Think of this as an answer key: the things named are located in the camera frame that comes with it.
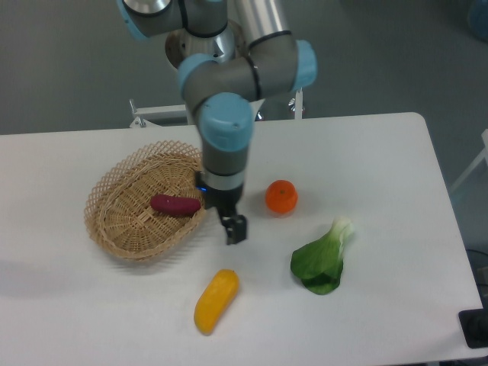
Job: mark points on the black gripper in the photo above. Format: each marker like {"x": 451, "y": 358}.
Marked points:
{"x": 225, "y": 201}

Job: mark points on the purple sweet potato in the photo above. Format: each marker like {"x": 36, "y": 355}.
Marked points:
{"x": 175, "y": 206}

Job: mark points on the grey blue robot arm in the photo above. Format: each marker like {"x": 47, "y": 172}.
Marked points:
{"x": 226, "y": 124}

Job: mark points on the woven wicker basket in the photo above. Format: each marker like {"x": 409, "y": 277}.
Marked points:
{"x": 118, "y": 214}

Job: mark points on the orange tangerine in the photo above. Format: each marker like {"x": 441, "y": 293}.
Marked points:
{"x": 281, "y": 197}

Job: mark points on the yellow mango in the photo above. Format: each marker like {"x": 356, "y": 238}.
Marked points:
{"x": 215, "y": 299}

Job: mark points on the green bok choy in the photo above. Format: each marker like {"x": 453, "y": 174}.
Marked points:
{"x": 319, "y": 264}

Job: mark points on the black box at table edge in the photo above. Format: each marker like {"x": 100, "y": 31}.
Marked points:
{"x": 474, "y": 327}

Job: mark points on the blue object top right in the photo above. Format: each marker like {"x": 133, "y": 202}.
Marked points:
{"x": 477, "y": 18}

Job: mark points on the white frame at right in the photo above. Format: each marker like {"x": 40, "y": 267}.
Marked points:
{"x": 476, "y": 167}

